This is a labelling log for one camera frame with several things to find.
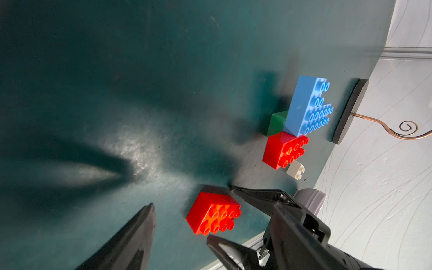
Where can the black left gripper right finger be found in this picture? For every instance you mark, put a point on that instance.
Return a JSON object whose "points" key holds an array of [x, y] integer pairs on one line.
{"points": [[296, 249]]}

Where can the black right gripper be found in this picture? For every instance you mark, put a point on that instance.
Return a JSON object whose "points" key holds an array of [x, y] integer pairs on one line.
{"points": [[238, 257]]}

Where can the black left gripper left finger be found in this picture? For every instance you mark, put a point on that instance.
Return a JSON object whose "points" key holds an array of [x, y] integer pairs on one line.
{"points": [[130, 247]]}

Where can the red lego brick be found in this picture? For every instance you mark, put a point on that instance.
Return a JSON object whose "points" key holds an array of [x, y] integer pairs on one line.
{"points": [[212, 212], [283, 148]]}

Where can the small white lego brick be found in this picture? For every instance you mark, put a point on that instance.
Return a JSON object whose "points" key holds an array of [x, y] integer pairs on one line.
{"points": [[295, 170]]}

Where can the large green lego brick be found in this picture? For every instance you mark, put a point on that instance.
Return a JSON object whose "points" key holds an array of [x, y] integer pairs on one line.
{"points": [[277, 123]]}

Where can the long blue lego brick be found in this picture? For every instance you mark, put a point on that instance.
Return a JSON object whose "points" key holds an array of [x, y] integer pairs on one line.
{"points": [[307, 95]]}

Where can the small blue lego brick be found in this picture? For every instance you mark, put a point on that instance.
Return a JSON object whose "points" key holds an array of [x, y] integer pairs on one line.
{"points": [[316, 118]]}

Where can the lilac bowl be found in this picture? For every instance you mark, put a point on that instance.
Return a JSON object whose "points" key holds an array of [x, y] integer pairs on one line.
{"points": [[312, 199]]}

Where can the copper jewelry stand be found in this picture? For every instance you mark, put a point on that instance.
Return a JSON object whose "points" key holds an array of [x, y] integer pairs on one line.
{"points": [[408, 128]]}

